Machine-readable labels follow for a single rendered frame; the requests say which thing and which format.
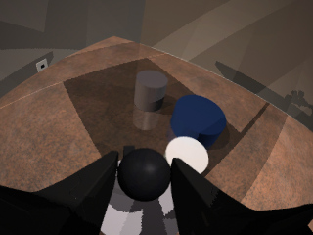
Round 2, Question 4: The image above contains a translucent beige cylinder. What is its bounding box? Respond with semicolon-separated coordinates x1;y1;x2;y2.
164;136;208;173

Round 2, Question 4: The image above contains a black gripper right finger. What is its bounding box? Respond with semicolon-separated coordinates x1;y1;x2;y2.
169;158;313;235

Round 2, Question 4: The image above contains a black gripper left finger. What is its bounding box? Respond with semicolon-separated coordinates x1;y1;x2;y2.
0;150;118;235

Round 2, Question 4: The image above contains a glass french press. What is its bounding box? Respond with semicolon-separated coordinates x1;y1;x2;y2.
101;145;179;235

